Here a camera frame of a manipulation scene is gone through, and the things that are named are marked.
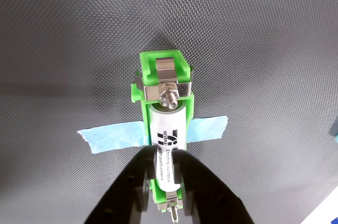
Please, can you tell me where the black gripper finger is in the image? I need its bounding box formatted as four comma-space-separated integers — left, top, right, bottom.
171, 148, 256, 224
84, 145, 158, 224

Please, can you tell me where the white AA battery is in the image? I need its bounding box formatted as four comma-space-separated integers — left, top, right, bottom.
149, 102, 189, 192

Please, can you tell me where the green battery holder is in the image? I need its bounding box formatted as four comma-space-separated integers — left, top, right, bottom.
130, 49, 195, 223

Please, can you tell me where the long blue tape strip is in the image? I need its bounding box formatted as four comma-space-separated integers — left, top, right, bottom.
77, 115, 229, 155

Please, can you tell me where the short blue tape piece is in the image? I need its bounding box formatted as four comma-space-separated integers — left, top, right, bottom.
329, 119, 338, 144

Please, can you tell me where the dark grey textured mat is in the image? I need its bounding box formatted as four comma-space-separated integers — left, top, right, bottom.
0, 0, 338, 224

